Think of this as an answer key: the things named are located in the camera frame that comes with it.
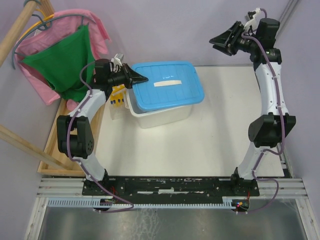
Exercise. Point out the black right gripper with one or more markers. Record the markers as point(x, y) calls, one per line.
point(224, 39)

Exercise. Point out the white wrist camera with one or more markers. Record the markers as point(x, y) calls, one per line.
point(116, 62)
point(252, 21)

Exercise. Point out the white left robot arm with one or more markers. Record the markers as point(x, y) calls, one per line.
point(74, 132)

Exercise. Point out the white plastic bin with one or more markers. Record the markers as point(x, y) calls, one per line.
point(157, 117)

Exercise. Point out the black mounting plate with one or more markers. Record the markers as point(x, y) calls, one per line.
point(173, 190)

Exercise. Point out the pink shirt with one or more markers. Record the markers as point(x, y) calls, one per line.
point(66, 24)

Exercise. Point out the aluminium frame rail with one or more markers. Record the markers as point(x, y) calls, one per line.
point(290, 187)

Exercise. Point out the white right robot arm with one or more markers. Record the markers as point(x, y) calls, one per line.
point(268, 132)

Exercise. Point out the blue plastic tray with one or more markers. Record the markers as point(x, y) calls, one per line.
point(170, 84)

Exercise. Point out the green cloth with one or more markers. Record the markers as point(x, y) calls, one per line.
point(61, 64)

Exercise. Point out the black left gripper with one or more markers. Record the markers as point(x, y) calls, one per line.
point(131, 77)

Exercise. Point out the yellow clothes hanger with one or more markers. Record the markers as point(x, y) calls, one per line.
point(37, 23)

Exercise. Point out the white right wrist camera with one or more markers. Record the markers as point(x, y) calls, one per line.
point(252, 21)

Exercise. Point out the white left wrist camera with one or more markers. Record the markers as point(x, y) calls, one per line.
point(116, 62)

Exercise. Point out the yellow test tube rack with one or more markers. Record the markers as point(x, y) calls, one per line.
point(118, 93)

